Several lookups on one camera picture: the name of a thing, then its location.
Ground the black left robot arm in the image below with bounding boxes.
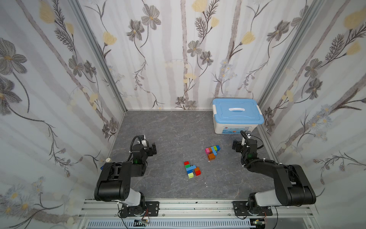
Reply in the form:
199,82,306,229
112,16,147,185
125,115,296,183
94,135,157,208

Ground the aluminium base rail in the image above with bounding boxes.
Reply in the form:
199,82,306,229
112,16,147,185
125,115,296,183
78,198,314,220

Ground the light blue long lego brick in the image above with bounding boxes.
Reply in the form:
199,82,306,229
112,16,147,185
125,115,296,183
186,166,196,171

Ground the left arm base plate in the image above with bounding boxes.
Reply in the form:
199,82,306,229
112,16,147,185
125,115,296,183
117,201,160,218

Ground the blue lid storage box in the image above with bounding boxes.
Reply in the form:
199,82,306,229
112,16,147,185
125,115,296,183
212,98,265,135

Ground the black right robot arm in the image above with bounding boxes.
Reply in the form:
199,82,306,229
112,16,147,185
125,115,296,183
233,130,316,215

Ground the white perforated cable tray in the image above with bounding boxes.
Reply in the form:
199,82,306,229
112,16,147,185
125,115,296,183
85,219,255,229

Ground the red lego brick front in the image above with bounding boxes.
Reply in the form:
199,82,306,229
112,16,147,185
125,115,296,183
194,169,201,176

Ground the orange lego brick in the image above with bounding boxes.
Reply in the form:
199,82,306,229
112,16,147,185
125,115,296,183
208,153,216,161

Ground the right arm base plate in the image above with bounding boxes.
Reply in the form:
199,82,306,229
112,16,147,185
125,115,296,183
232,201,273,217

